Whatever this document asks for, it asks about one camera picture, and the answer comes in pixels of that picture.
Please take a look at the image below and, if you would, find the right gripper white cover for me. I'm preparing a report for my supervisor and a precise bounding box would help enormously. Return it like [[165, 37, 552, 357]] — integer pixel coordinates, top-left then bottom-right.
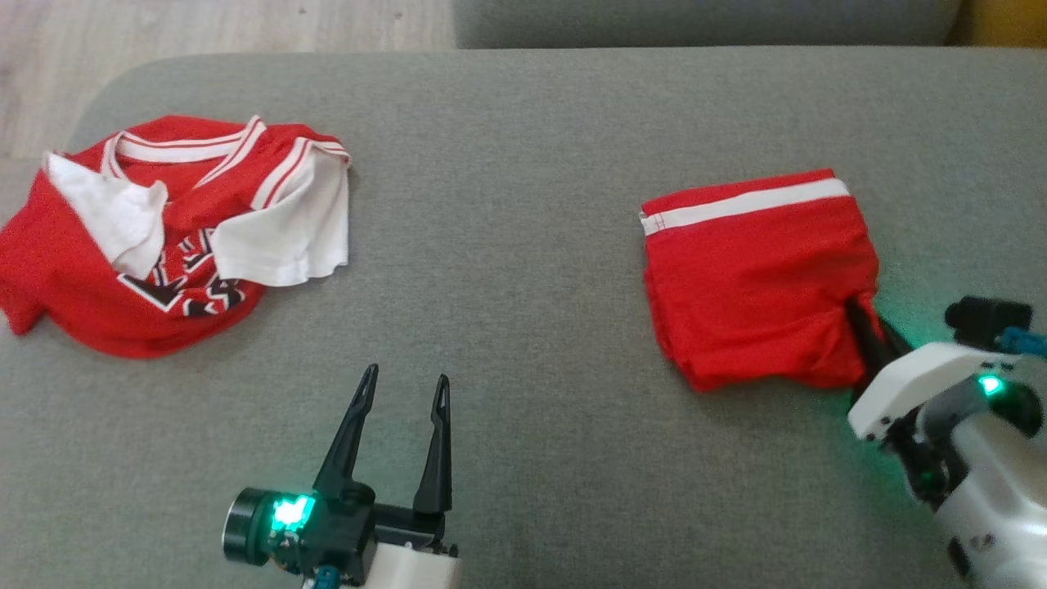
[[846, 300, 1045, 510]]

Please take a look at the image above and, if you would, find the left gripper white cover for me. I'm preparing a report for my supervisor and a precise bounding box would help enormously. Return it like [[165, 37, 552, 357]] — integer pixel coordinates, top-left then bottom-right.
[[222, 364, 463, 589]]

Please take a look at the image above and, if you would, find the red shorts white stripe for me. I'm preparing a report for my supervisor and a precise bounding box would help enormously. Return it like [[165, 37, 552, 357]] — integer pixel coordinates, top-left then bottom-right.
[[638, 169, 888, 393]]

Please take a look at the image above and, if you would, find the red white jersey shirt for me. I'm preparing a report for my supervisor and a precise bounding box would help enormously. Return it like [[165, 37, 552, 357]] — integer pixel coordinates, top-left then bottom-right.
[[0, 115, 353, 361]]

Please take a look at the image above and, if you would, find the large grey sofa seat cushion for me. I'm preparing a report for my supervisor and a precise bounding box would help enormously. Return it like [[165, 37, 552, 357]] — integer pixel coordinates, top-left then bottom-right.
[[0, 45, 1047, 589]]

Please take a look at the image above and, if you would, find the small grey sofa cushion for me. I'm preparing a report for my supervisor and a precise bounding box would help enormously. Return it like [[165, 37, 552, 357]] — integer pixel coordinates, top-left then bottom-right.
[[454, 0, 964, 49]]

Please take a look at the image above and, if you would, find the blue camera cable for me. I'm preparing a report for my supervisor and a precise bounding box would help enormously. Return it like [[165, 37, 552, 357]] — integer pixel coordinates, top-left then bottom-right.
[[1000, 326, 1047, 358]]

